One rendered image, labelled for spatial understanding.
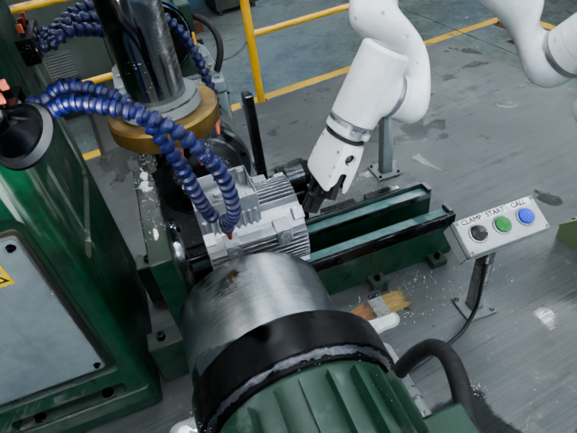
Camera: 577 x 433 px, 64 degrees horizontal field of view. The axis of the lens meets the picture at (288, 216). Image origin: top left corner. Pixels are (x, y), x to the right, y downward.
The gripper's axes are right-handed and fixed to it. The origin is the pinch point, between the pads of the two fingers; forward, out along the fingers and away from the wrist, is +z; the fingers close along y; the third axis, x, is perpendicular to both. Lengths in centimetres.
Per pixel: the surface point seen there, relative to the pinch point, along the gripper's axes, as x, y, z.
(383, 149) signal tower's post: -40, 34, 0
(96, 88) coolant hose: 42.6, -8.3, -16.7
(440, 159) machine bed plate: -61, 33, -2
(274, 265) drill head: 14.9, -18.8, 0.7
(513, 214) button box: -28.8, -18.3, -14.5
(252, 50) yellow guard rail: -72, 239, 31
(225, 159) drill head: 9.5, 25.7, 7.2
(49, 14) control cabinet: 51, 308, 65
